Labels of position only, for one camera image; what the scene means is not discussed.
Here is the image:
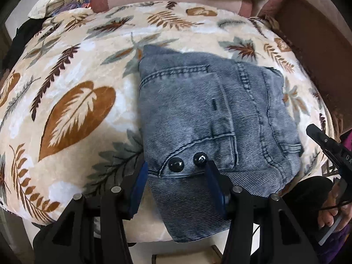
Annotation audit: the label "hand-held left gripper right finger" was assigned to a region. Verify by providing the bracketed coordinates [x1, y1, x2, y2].
[203, 160, 319, 264]

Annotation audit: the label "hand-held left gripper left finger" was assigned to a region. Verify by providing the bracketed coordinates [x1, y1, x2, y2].
[33, 161, 149, 264]

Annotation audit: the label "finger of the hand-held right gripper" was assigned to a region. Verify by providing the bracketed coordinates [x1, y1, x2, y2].
[306, 124, 344, 157]

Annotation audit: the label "grey-blue denim pants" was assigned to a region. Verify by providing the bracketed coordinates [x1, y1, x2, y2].
[137, 44, 304, 243]

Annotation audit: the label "person's right hand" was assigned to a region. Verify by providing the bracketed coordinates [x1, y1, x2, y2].
[317, 181, 352, 233]

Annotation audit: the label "pink and brown sofa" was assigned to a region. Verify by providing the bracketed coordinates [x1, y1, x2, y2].
[91, 0, 352, 138]

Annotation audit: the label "leaf-print blanket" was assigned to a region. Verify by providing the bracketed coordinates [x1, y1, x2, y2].
[0, 0, 334, 242]

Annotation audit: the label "large black cloth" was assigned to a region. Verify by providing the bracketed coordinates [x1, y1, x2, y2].
[11, 18, 46, 64]

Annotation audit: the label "colourful packet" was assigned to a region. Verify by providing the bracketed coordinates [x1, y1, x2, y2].
[53, 0, 92, 15]

